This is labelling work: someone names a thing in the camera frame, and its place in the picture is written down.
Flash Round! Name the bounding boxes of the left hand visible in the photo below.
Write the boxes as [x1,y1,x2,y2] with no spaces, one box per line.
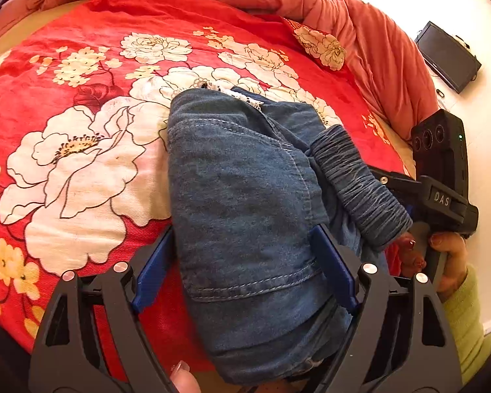
[170,360,201,393]

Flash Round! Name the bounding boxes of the right hand red nails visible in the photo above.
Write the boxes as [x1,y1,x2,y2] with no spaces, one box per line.
[394,231,469,304]

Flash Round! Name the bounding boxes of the black flat monitor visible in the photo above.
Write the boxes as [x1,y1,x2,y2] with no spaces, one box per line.
[415,21,482,93]

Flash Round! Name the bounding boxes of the blue denim pants lace trim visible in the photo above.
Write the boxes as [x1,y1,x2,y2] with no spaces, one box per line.
[167,88,411,385]

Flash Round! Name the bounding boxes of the right forearm green sleeve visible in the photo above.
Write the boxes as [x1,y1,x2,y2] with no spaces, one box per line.
[443,265,491,384]

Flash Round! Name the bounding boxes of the red floral blanket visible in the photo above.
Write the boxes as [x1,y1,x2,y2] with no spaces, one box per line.
[0,0,400,371]

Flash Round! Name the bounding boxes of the pink quilted comforter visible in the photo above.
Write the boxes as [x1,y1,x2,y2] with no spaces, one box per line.
[0,0,440,142]

